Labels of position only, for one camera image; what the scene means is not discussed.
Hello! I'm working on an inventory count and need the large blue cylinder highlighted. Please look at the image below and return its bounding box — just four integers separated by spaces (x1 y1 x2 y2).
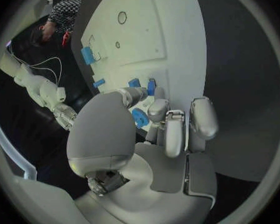
80 46 97 66

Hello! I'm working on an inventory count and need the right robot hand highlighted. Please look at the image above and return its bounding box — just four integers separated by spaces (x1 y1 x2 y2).
50 103 78 131

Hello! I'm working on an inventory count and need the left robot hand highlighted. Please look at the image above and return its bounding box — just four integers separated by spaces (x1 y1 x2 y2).
66 87 220 224

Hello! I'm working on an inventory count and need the white task board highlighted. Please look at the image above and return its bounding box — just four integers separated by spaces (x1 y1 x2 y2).
80 0 208 135

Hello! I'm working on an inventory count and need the white cable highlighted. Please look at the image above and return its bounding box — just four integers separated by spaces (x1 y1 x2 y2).
6 44 60 88
28 57 63 88

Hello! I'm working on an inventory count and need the blue peg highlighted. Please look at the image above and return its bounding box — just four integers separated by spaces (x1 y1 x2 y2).
92 78 107 89
146 78 157 96
128 78 141 88

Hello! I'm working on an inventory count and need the person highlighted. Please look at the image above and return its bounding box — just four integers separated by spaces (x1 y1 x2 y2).
29 0 84 46

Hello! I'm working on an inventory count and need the blue gear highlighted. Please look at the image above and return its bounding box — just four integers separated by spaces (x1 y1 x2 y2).
131 108 151 129

